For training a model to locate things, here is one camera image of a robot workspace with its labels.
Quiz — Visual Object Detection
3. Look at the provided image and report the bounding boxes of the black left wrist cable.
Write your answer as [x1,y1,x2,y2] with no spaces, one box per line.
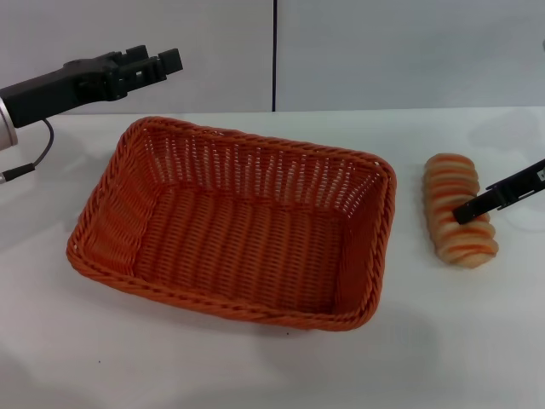
[0,118,55,185]

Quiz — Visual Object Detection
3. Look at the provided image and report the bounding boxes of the orange striped bread loaf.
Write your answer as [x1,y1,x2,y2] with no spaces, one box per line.
[422,152,500,269]

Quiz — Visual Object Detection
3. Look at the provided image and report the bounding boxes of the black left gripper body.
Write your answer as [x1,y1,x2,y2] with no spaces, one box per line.
[0,50,125,129]

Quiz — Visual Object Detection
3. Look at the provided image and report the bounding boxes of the orange woven plastic basket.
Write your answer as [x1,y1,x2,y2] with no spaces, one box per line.
[66,115,399,333]

